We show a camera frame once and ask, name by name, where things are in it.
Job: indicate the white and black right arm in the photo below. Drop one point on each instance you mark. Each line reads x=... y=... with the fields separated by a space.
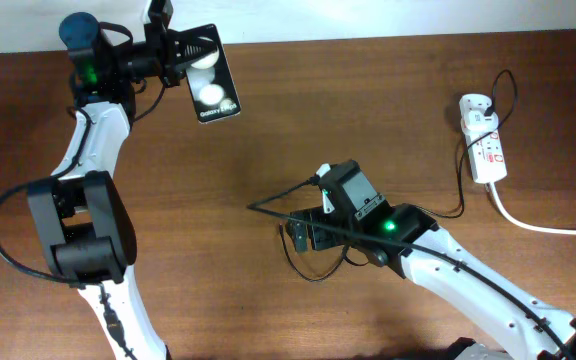
x=412 y=244

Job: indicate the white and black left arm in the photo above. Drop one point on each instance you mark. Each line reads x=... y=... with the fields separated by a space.
x=87 y=237

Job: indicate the black flip smartphone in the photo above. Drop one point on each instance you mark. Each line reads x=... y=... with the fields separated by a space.
x=211 y=85

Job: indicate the white power strip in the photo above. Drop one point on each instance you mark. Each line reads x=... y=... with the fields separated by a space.
x=485 y=153

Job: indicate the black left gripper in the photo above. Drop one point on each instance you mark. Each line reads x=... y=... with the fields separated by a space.
x=166 y=47

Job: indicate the white USB charger adapter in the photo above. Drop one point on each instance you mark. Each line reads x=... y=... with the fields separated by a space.
x=476 y=122

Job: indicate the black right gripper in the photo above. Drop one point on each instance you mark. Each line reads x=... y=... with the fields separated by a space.
x=299 y=233

